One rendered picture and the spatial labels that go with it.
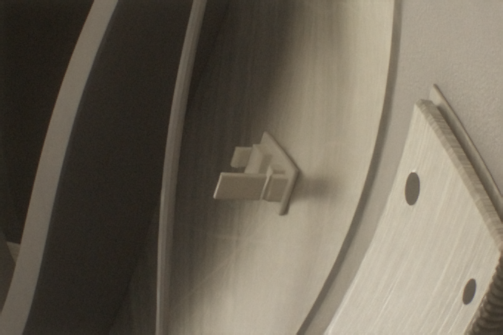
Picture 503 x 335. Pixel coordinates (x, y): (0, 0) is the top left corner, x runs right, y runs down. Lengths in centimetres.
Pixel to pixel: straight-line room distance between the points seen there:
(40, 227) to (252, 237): 10
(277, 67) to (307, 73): 2
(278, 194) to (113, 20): 9
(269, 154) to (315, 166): 2
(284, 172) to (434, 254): 12
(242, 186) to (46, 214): 11
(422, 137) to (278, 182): 10
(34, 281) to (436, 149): 25
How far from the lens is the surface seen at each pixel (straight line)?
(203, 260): 99
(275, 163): 95
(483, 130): 83
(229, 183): 94
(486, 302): 78
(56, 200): 100
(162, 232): 95
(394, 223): 87
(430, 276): 84
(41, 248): 103
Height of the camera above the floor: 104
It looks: 5 degrees down
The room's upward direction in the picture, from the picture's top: 5 degrees clockwise
